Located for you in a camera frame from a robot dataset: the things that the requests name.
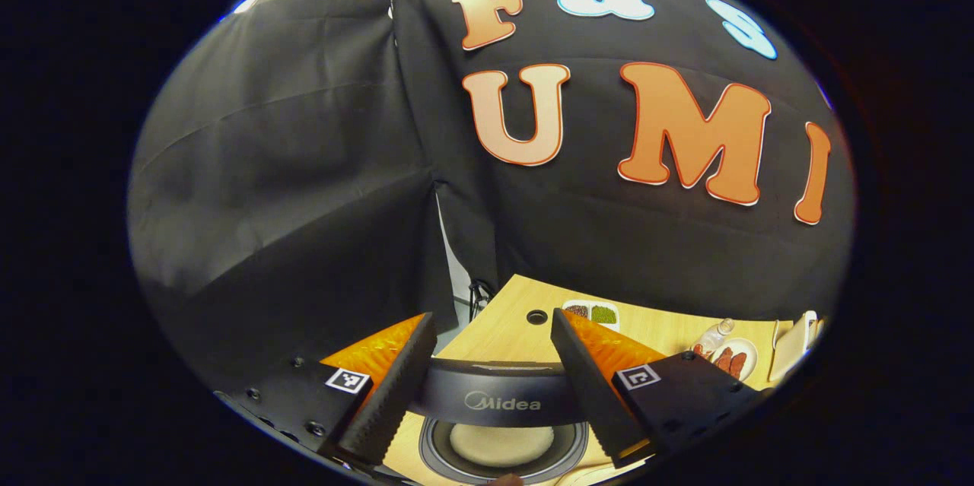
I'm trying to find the white rice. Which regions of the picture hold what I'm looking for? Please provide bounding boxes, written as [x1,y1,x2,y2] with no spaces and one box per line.
[449,423,555,470]

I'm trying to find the dark grey rice cooker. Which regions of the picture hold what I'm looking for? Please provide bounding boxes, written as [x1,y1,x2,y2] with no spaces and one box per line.
[411,358,591,486]

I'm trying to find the white toaster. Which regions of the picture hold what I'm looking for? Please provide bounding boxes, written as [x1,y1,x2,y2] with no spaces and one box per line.
[768,309,820,383]

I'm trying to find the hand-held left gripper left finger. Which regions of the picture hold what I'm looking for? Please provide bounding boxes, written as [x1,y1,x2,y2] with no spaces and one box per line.
[215,311,440,468]

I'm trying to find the small white divided dish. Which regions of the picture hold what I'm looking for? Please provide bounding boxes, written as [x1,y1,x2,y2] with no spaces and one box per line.
[562,300,620,333]

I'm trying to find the white round plate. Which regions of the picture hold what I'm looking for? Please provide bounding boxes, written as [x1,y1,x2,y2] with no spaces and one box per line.
[708,337,760,383]

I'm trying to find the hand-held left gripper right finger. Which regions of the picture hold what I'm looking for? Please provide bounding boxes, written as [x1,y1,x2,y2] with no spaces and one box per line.
[549,307,767,471]

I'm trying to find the small clear drink bottle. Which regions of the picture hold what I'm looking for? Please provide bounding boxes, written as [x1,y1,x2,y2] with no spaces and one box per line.
[692,317,736,360]

